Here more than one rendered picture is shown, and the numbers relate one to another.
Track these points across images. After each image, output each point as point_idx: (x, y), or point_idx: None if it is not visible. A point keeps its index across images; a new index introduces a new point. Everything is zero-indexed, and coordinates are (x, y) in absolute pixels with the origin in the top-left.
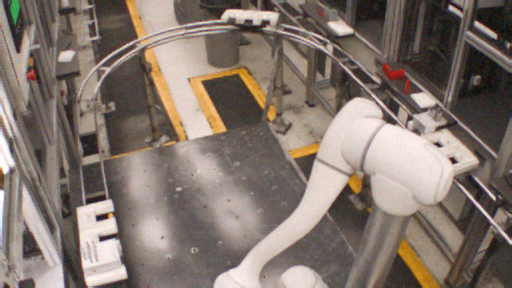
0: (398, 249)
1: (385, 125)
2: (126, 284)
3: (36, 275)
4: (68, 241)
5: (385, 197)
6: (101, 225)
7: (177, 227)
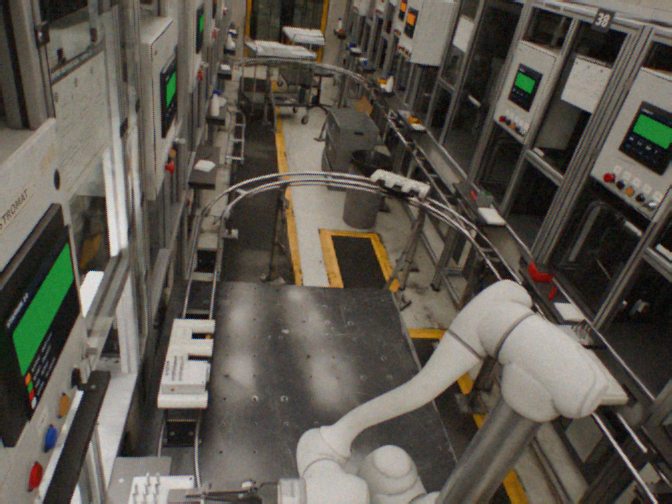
0: (517, 459)
1: (533, 315)
2: None
3: None
4: (151, 352)
5: (517, 392)
6: (196, 344)
7: (273, 369)
